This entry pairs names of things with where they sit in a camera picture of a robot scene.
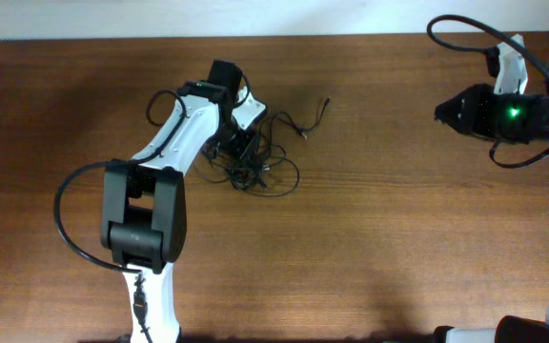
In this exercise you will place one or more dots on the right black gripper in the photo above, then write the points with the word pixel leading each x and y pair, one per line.
pixel 489 112

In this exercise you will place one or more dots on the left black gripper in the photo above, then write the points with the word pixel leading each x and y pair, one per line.
pixel 238 144

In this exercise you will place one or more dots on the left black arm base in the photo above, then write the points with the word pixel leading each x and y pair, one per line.
pixel 126 338

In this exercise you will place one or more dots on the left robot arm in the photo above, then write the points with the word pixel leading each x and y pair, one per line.
pixel 144 217

